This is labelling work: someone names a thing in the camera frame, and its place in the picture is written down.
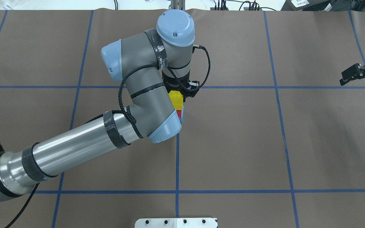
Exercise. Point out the red block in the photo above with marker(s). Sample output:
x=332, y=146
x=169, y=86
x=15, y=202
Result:
x=180, y=113

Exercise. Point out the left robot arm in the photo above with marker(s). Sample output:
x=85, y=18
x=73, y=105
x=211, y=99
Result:
x=148, y=66

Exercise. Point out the yellow block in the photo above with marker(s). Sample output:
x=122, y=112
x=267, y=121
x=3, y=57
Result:
x=177, y=99

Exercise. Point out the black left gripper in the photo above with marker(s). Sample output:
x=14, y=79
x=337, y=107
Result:
x=176, y=80

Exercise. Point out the blue block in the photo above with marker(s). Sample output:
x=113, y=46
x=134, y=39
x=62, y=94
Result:
x=182, y=118

